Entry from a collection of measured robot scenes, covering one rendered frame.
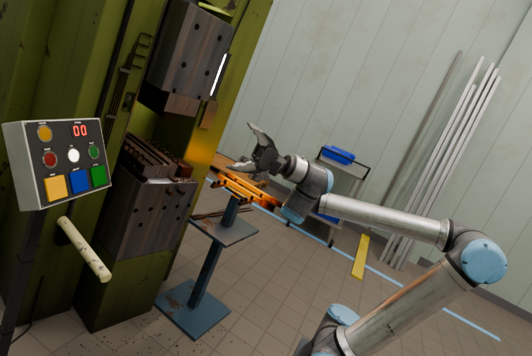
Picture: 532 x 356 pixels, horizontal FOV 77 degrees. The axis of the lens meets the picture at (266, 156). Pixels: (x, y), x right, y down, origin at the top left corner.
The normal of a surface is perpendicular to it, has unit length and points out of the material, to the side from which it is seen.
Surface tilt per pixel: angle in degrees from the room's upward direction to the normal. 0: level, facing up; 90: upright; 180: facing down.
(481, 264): 83
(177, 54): 90
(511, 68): 90
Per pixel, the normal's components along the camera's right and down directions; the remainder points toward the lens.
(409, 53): -0.35, 0.07
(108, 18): 0.73, 0.43
